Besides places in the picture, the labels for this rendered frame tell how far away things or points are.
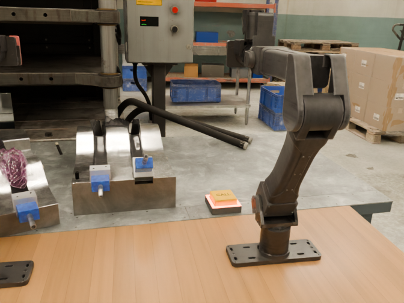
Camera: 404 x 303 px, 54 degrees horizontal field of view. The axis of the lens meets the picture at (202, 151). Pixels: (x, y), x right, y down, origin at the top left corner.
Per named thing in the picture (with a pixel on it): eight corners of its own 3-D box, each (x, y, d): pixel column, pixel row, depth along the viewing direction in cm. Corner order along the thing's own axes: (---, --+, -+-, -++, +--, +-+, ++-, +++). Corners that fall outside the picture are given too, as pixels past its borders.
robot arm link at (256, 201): (251, 192, 85) (260, 204, 80) (290, 189, 87) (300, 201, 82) (249, 217, 87) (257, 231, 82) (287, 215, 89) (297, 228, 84)
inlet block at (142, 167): (157, 166, 93) (156, 145, 95) (136, 168, 92) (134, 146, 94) (152, 179, 105) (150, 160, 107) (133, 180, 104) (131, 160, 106)
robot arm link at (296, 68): (245, 43, 87) (303, 56, 59) (284, 44, 89) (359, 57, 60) (241, 98, 91) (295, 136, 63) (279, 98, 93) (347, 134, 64)
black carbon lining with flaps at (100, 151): (150, 176, 108) (149, 143, 105) (89, 180, 104) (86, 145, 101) (138, 137, 140) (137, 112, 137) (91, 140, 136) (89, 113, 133)
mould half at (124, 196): (175, 207, 106) (176, 160, 102) (74, 216, 100) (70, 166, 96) (153, 147, 152) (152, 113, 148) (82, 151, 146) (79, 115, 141)
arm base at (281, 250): (226, 217, 86) (235, 234, 80) (312, 211, 90) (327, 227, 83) (225, 249, 89) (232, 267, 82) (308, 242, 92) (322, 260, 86)
